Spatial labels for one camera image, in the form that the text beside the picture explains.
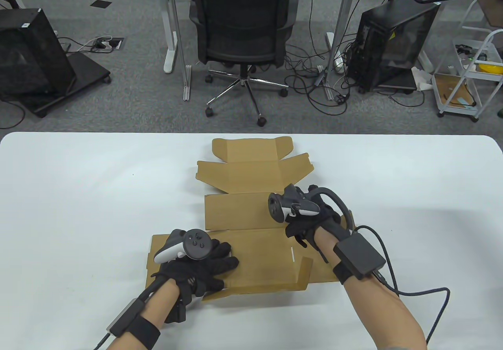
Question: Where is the person's right hand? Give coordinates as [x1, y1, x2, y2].
[284, 185, 342, 248]

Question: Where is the person's left hand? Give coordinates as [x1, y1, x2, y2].
[151, 239, 239, 297]

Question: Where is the grey white handheld controller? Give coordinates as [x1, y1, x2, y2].
[154, 229, 211, 264]
[268, 184, 352, 233]

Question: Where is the brown cardboard mailer box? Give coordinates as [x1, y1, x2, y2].
[145, 138, 354, 301]

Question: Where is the grey forearm sensor box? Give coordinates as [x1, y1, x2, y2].
[106, 297, 144, 337]
[333, 235, 386, 280]

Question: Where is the person's right forearm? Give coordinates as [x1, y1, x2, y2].
[312, 226, 428, 350]

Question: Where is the person's left forearm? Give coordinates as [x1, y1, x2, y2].
[110, 279, 183, 350]

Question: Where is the floor outlet box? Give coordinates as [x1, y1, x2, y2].
[88, 38, 125, 53]

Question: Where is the white crumpled paper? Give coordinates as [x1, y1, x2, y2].
[412, 67, 435, 90]

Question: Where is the white utility cart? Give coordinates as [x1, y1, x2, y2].
[432, 0, 503, 123]

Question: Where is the black glass computer tower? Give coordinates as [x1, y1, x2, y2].
[346, 1, 441, 93]

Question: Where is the black mesh office chair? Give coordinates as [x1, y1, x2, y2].
[189, 0, 317, 127]

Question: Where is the white desk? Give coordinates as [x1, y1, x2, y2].
[122, 0, 374, 74]

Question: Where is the black rolling platform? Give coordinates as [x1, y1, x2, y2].
[16, 51, 112, 118]

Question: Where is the yellow object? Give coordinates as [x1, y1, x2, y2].
[475, 62, 503, 75]

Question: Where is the brown wooden board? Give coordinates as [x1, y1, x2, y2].
[474, 0, 503, 28]

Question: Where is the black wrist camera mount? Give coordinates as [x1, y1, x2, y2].
[165, 299, 188, 324]

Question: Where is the black forearm strap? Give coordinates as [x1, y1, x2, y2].
[333, 264, 356, 286]
[132, 318, 161, 348]

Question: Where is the tangle of black floor cables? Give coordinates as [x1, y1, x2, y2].
[285, 32, 425, 115]

